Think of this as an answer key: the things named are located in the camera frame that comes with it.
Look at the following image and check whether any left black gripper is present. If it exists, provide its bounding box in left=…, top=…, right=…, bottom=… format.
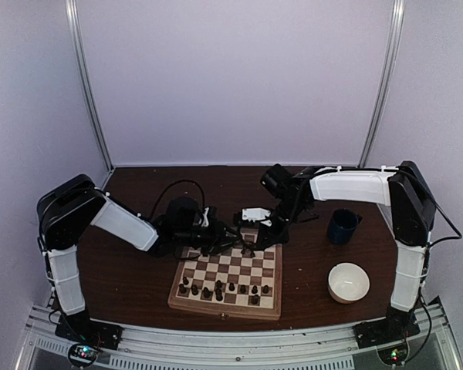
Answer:
left=175, top=217, right=243, bottom=257

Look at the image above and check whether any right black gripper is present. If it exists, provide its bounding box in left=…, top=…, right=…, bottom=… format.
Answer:
left=257, top=197, right=308, bottom=248

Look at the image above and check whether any wooden chess board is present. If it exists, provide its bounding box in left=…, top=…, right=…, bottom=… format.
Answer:
left=167, top=244, right=282, bottom=321

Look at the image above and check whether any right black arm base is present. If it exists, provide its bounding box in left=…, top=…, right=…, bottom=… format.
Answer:
left=353, top=306, right=421, bottom=367

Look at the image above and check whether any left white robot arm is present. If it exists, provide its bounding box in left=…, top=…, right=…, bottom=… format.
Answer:
left=37, top=174, right=240, bottom=342

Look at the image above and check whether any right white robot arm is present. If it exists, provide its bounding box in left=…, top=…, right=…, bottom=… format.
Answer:
left=239, top=160, right=436, bottom=341

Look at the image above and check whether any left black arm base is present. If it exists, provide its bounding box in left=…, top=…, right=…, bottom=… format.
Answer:
left=54, top=309, right=123, bottom=369

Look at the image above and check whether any pile of dark chess pieces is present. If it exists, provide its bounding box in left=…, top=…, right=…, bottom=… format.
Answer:
left=240, top=240, right=256, bottom=258

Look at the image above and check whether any dark blue mug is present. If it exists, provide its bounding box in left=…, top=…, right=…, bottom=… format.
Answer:
left=326, top=209, right=363, bottom=245

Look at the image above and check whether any white bowl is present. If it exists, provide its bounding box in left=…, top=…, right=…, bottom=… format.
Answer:
left=327, top=262, right=370, bottom=304

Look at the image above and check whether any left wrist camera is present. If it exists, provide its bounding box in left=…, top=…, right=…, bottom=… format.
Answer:
left=200, top=206, right=217, bottom=227

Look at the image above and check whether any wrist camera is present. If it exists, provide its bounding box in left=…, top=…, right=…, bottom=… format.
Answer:
left=200, top=206, right=217, bottom=227
left=233, top=207, right=272, bottom=227

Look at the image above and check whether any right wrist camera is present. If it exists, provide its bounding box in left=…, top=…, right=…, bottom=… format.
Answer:
left=233, top=207, right=272, bottom=227

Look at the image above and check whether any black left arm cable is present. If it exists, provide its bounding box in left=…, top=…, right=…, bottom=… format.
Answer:
left=150, top=180, right=208, bottom=220

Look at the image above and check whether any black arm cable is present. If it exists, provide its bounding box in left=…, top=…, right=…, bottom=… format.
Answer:
left=416, top=177, right=462, bottom=247
left=150, top=180, right=208, bottom=220

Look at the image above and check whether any front aluminium rail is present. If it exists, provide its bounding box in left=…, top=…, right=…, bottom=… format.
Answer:
left=12, top=304, right=463, bottom=369

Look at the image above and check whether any right aluminium frame post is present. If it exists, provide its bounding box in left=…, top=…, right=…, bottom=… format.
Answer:
left=357, top=0, right=406, bottom=167

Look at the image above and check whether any aluminium frame post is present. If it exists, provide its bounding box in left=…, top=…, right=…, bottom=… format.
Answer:
left=65, top=0, right=114, bottom=173
left=357, top=0, right=406, bottom=167

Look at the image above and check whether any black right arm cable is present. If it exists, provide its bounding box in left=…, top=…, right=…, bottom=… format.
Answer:
left=416, top=177, right=462, bottom=247

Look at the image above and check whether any left aluminium frame post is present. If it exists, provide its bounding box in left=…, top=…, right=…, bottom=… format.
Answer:
left=65, top=0, right=114, bottom=173

